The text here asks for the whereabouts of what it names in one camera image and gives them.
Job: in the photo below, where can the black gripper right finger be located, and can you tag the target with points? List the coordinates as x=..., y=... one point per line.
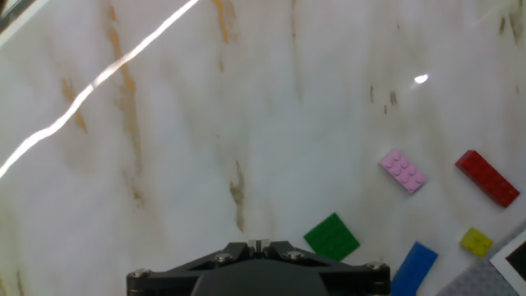
x=349, y=275

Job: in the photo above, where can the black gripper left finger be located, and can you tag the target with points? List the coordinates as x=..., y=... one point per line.
x=172, y=277

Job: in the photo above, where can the green square Lego plate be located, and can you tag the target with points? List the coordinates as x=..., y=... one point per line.
x=331, y=237

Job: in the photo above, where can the blue Lego brick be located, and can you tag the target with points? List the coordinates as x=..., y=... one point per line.
x=413, y=269

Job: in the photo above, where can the pink Lego brick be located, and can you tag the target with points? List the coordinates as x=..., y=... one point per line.
x=402, y=171

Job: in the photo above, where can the grey Lego baseplate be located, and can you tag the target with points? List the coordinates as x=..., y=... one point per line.
x=476, y=283

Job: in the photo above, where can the lime Lego brick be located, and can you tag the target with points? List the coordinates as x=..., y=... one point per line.
x=476, y=242

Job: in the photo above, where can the red Lego brick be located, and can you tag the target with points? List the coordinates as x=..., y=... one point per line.
x=487, y=178

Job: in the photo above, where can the black white fiducial marker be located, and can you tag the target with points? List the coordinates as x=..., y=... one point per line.
x=513, y=259

